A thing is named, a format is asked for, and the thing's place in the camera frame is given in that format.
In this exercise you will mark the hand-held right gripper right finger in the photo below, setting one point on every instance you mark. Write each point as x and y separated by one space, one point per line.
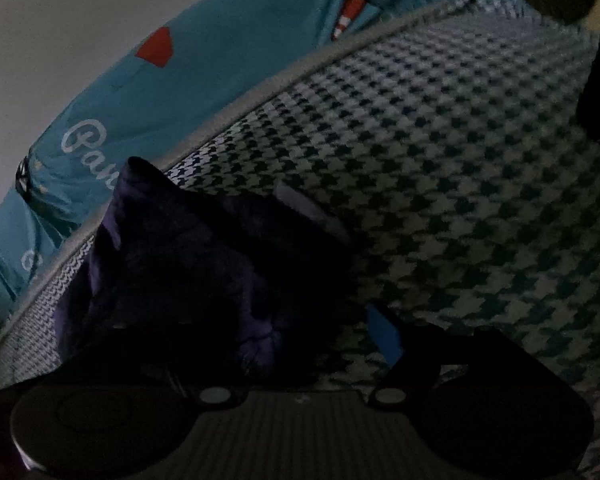
384 332

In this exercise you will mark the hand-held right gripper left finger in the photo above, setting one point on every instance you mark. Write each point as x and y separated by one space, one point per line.
205 380

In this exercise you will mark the purple floral garment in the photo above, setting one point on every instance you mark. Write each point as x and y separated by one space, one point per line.
180 270

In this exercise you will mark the houndstooth mattress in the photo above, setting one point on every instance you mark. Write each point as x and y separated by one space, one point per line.
430 185

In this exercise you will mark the blue printed bed bumper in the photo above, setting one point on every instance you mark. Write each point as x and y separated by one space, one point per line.
180 85

